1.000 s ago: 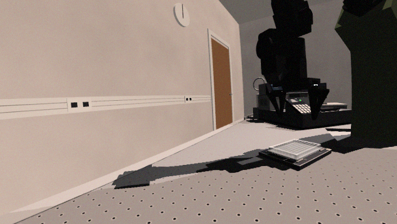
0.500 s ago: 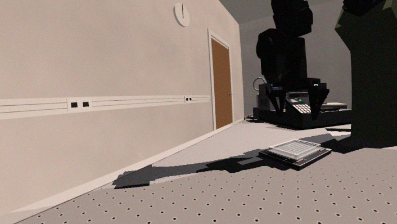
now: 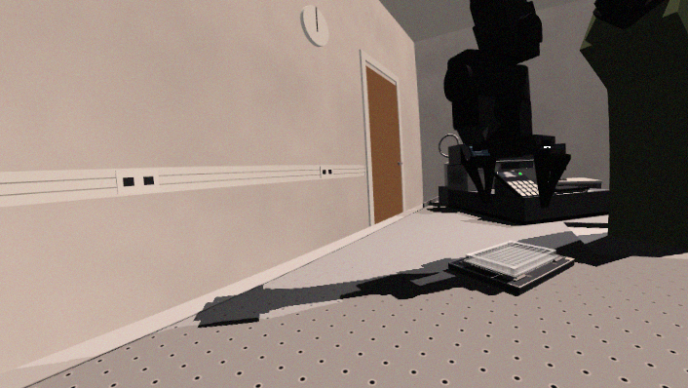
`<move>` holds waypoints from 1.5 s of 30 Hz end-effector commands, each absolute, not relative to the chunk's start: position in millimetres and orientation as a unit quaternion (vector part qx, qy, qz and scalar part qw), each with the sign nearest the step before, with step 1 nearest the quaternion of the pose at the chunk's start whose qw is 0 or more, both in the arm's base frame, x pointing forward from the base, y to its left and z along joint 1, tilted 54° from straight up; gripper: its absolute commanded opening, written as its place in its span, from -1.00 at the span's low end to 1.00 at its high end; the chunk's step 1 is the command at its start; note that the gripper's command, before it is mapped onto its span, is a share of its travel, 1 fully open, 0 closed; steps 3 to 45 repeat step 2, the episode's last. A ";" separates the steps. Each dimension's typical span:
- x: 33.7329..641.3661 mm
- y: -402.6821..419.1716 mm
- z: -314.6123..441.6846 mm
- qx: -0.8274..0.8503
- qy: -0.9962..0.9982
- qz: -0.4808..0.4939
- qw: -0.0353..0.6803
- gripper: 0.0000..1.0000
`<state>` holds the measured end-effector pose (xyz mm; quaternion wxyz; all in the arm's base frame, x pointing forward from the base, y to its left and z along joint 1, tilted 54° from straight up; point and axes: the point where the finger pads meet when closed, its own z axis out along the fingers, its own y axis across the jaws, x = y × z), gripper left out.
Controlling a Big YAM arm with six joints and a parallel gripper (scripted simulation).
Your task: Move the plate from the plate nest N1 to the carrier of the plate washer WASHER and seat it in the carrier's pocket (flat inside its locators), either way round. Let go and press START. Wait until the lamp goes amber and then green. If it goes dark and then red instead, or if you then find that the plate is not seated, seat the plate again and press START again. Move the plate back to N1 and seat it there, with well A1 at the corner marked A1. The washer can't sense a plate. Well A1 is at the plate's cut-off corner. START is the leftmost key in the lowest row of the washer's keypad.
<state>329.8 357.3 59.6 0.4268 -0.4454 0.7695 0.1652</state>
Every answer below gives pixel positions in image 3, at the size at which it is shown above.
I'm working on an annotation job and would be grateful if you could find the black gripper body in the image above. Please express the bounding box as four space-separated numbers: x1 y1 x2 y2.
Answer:
470 135 565 160

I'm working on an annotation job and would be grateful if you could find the white well plate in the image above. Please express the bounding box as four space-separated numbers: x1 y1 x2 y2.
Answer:
464 241 558 278

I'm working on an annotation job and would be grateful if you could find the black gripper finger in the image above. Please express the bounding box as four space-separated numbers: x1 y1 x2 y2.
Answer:
534 153 571 209
463 159 496 203

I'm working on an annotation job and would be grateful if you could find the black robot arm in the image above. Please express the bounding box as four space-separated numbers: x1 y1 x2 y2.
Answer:
443 0 665 145

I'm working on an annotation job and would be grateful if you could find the black raised edge strip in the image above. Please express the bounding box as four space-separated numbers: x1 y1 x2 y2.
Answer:
423 196 439 208

